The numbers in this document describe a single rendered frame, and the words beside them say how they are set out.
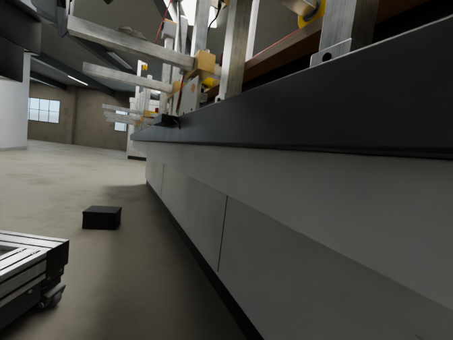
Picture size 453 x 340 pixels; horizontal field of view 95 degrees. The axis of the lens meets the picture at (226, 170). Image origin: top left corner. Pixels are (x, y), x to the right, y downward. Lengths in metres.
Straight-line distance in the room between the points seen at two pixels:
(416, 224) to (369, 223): 0.03
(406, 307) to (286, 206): 0.25
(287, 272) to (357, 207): 0.40
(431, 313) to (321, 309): 0.19
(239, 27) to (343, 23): 0.26
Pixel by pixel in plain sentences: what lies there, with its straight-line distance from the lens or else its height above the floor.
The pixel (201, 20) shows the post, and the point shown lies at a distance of 0.76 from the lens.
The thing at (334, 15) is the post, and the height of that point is 0.75.
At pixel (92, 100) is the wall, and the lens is 14.81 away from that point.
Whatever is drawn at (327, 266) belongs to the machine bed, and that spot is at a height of 0.40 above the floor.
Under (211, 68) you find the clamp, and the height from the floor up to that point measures 0.83.
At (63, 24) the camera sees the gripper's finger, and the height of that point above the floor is 0.83.
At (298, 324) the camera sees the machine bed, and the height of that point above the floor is 0.23.
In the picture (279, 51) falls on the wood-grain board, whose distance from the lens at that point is 0.61.
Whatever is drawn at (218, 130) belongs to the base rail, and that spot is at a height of 0.64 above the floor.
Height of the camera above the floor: 0.61
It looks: 5 degrees down
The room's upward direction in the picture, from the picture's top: 7 degrees clockwise
